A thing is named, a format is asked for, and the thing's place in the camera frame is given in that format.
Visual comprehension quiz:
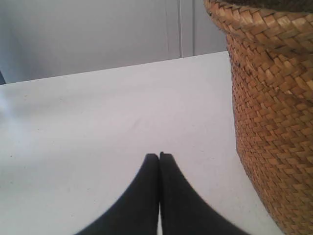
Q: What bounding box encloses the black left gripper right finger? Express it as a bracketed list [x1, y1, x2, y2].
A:
[159, 152, 247, 235]

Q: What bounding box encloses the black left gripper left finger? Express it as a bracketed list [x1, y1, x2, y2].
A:
[78, 154, 159, 235]

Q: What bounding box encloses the brown woven wicker basket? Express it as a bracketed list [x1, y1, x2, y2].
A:
[204, 0, 313, 235]

